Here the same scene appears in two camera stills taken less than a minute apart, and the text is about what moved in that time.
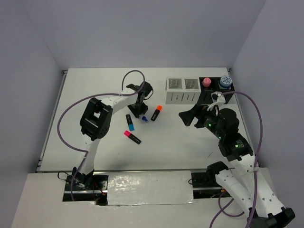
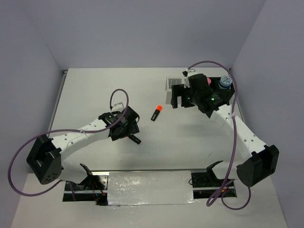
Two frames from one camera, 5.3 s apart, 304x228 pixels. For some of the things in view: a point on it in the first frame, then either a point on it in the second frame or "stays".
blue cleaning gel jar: (224, 82) stays
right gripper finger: (188, 116) -> (177, 90)
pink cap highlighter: (129, 135) stays
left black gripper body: (137, 108) -> (128, 129)
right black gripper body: (207, 118) -> (191, 97)
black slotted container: (205, 91) stays
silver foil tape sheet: (139, 187) stays
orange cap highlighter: (156, 113) stays
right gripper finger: (197, 109) -> (187, 105)
